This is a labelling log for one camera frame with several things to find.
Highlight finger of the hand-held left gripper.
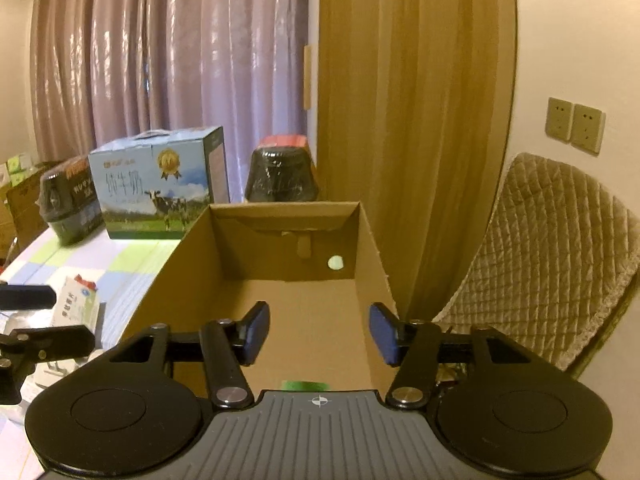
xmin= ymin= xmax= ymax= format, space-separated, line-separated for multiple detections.
xmin=0 ymin=325 xmax=96 ymax=407
xmin=0 ymin=284 xmax=57 ymax=311

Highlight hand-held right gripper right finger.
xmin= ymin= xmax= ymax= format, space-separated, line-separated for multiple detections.
xmin=369 ymin=301 xmax=541 ymax=409

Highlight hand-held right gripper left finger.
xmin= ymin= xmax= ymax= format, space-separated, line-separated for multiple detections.
xmin=107 ymin=301 xmax=272 ymax=409

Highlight cardboard box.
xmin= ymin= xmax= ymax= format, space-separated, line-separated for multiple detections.
xmin=122 ymin=201 xmax=401 ymax=397

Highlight desktop with checked cloth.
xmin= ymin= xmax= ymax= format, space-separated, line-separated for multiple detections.
xmin=0 ymin=227 xmax=193 ymax=463

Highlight white rectangular box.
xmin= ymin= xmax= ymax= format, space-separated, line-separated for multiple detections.
xmin=51 ymin=272 xmax=104 ymax=332

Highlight small green packet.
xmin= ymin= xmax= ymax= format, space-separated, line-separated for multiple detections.
xmin=280 ymin=379 xmax=331 ymax=392

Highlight brown cardboard boxes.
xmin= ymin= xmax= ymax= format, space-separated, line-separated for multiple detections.
xmin=0 ymin=160 xmax=66 ymax=263

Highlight dark jar with red lid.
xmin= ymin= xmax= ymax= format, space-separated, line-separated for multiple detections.
xmin=40 ymin=157 xmax=108 ymax=247
xmin=244 ymin=135 xmax=321 ymax=205

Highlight blue milk carton case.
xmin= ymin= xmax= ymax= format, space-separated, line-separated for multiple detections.
xmin=89 ymin=126 xmax=231 ymax=241

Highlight quilted beige chair cushion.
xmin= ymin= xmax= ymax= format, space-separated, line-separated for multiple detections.
xmin=432 ymin=152 xmax=640 ymax=372

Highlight tan curtain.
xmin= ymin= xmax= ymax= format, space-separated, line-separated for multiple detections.
xmin=319 ymin=0 xmax=517 ymax=322

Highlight purple curtain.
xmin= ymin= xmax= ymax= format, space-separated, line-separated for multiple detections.
xmin=29 ymin=0 xmax=321 ymax=206

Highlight beige wall socket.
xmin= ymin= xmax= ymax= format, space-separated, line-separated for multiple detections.
xmin=545 ymin=97 xmax=575 ymax=142
xmin=571 ymin=103 xmax=606 ymax=154

